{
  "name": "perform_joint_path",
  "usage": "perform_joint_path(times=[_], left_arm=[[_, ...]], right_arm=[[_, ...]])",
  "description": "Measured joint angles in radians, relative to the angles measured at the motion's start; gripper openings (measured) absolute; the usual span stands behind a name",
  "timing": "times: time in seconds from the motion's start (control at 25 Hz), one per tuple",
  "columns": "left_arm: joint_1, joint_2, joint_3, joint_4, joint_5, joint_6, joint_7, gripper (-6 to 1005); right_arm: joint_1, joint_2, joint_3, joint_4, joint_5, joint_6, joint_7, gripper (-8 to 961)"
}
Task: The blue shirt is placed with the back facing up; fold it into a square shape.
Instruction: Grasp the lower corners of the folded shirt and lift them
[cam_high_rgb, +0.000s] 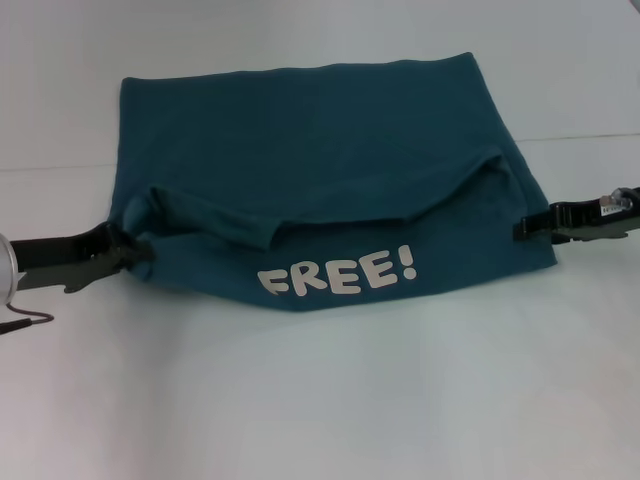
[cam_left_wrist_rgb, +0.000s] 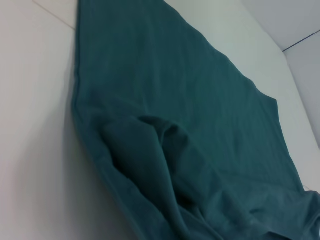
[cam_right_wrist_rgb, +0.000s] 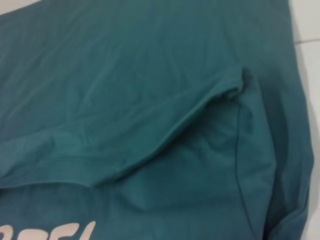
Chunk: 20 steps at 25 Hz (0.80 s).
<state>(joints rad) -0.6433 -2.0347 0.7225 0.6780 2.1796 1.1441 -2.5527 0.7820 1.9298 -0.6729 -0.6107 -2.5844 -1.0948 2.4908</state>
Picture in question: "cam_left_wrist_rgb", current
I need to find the blue shirt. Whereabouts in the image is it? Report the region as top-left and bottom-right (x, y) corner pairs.
(71, 0), (320, 240)

